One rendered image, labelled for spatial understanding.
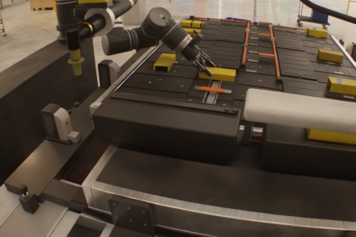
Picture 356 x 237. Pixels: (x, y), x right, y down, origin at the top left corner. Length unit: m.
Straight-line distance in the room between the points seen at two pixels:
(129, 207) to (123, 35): 0.85
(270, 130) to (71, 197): 0.62
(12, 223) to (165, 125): 0.58
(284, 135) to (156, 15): 0.76
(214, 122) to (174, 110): 0.13
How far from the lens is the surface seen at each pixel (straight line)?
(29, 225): 0.96
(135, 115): 0.84
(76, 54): 0.69
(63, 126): 1.13
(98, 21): 0.77
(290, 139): 0.79
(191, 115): 0.83
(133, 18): 6.32
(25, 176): 1.07
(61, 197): 0.95
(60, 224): 0.93
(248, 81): 1.29
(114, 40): 1.34
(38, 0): 9.93
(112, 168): 0.84
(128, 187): 0.77
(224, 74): 1.29
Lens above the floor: 1.54
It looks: 30 degrees down
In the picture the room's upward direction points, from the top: straight up
